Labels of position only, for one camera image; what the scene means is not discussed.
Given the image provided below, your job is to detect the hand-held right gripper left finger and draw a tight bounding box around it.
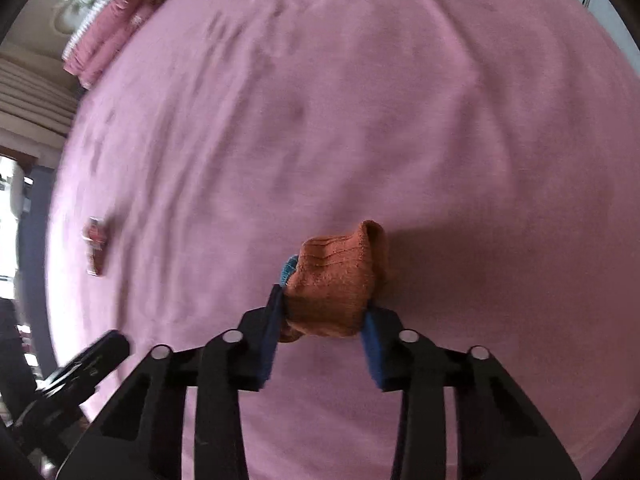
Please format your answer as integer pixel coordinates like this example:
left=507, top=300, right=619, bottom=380
left=57, top=285, right=285, bottom=480

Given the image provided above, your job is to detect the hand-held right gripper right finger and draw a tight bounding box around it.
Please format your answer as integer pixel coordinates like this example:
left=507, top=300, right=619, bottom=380
left=362, top=309, right=583, bottom=480

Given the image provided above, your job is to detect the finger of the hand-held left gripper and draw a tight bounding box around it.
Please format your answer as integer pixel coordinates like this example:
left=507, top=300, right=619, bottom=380
left=40, top=330, right=132, bottom=406

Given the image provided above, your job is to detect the orange-brown ribbed sock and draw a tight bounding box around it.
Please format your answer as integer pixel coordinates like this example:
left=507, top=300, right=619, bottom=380
left=276, top=220, right=390, bottom=343

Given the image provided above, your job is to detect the dark red wrapper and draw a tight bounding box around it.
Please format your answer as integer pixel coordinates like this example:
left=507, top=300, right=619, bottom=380
left=82, top=216, right=109, bottom=277

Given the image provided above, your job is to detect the pink bed sheet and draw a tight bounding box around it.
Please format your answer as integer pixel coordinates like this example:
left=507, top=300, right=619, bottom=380
left=46, top=0, right=640, bottom=480

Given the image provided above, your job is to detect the beige padded headboard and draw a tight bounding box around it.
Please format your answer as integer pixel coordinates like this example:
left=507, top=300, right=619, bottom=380
left=0, top=50, right=82, bottom=162

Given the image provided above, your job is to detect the pink folded quilt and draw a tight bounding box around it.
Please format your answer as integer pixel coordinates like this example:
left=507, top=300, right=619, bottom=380
left=62, top=0, right=177, bottom=89

